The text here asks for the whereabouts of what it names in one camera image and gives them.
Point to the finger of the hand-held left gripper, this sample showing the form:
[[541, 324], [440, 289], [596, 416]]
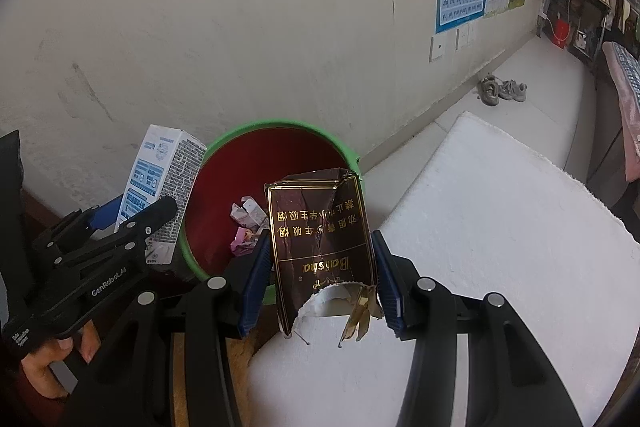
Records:
[[150, 217], [107, 213]]

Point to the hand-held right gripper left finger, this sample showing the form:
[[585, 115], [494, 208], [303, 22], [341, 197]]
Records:
[[255, 282]]

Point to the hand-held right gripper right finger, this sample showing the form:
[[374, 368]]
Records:
[[387, 282]]

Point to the blue and white carton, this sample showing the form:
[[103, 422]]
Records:
[[160, 172]]

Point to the green bin with red inside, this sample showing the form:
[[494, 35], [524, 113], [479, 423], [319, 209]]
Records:
[[220, 187]]

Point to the brown gold cigarette pack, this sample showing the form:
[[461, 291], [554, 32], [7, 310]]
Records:
[[315, 232]]

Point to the person's left forearm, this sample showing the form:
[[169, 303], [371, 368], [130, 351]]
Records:
[[15, 402]]

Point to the person's left hand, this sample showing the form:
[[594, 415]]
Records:
[[45, 357]]

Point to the pink plastic wrapper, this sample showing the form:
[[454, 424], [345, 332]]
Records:
[[242, 244]]

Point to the pink white crushed carton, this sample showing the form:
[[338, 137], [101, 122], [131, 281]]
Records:
[[247, 212]]

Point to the bed with blue plaid blanket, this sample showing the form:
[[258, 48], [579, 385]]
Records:
[[627, 107]]

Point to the red bucket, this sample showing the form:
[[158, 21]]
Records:
[[561, 33]]

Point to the black metal desk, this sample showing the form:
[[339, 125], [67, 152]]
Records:
[[585, 2]]

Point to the clothes on chair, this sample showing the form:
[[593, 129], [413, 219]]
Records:
[[627, 13]]

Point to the white wall socket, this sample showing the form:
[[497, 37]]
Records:
[[437, 49]]

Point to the white double wall switch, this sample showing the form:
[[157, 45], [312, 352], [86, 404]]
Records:
[[464, 37]]

